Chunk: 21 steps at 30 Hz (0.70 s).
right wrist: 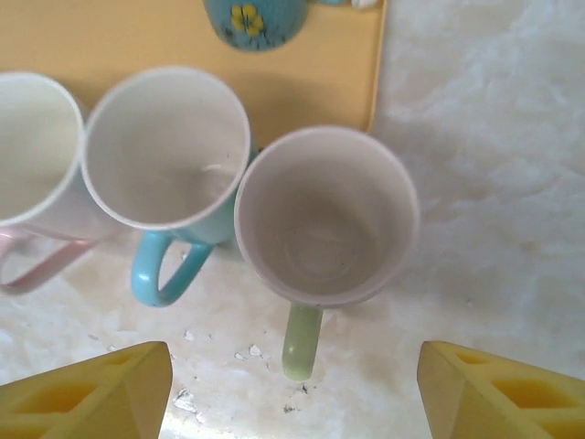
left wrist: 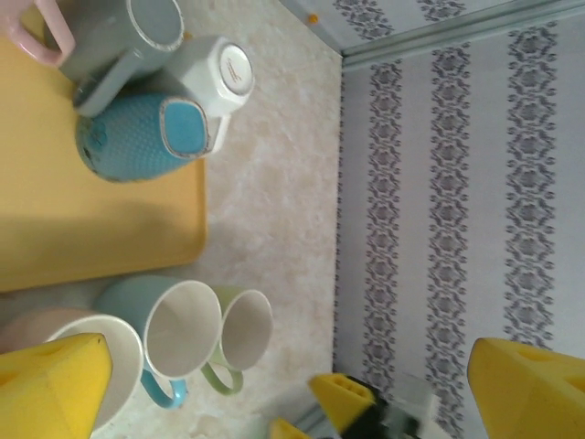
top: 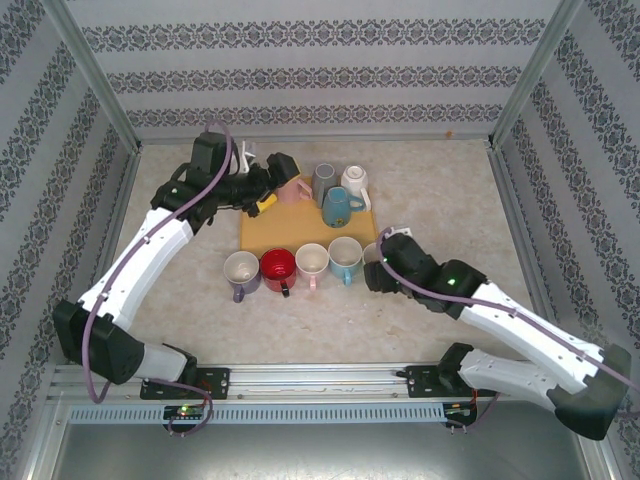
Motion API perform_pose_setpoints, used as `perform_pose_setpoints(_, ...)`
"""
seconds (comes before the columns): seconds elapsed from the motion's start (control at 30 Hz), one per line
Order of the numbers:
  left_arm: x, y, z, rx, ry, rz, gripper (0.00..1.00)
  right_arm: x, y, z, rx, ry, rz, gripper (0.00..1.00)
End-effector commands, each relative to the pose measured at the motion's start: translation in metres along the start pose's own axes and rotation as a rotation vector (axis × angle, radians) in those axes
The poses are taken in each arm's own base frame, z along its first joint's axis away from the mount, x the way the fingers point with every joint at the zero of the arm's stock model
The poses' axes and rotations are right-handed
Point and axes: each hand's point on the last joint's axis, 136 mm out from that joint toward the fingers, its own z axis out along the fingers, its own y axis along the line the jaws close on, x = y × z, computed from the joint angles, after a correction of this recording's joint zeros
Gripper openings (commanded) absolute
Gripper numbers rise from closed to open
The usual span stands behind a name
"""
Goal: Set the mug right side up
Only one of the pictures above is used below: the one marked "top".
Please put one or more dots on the light green mug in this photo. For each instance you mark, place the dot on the light green mug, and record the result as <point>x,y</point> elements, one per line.
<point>370,252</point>

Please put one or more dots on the light blue mug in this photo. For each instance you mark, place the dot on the light blue mug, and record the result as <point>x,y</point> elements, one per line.
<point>345,255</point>

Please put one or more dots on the grey mug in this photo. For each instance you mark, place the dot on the grey mug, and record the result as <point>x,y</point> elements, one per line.
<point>324,182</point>

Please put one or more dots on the blue mug with flower print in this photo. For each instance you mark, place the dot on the blue mug with flower print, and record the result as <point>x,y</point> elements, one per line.
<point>335,207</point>

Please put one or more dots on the pale pink mug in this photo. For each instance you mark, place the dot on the pale pink mug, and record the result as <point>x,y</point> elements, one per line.
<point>311,262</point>

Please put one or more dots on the purple mug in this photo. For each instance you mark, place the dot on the purple mug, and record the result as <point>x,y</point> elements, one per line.
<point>241,272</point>

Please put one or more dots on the white mug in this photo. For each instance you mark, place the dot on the white mug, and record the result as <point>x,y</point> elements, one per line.
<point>354,179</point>

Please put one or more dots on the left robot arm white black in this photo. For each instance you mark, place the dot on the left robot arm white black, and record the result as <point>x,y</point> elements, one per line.
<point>140,260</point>

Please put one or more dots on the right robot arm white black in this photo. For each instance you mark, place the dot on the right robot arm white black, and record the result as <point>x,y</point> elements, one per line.
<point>525,325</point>

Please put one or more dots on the yellow plastic tray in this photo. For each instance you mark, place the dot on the yellow plastic tray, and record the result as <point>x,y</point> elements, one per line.
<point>300,225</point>

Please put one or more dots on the small controller circuit board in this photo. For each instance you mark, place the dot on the small controller circuit board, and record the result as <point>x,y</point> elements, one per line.
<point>460,410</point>
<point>185,412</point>

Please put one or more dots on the grey metal sheet panel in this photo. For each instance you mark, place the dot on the grey metal sheet panel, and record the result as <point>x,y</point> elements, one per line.
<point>320,450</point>

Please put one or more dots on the left arm white wrist camera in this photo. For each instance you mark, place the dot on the left arm white wrist camera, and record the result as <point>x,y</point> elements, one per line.
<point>245,160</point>

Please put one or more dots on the arm white wrist camera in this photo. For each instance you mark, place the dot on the arm white wrist camera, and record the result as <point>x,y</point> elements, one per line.
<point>245,160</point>
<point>400,231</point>

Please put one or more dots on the right arm white wrist camera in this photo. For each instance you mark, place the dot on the right arm white wrist camera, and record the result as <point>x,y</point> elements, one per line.
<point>400,231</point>

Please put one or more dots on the aluminium back rail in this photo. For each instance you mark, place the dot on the aluminium back rail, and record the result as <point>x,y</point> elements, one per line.
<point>320,139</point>

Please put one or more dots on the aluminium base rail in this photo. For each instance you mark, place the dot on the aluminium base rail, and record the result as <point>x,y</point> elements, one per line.
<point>320,382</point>

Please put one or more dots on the aluminium side rail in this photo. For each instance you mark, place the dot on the aluminium side rail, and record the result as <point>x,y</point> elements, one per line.
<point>522,220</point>
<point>112,240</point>

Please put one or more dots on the aluminium frame post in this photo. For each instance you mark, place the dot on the aluminium frame post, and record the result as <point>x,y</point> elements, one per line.
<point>540,70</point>
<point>95,80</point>

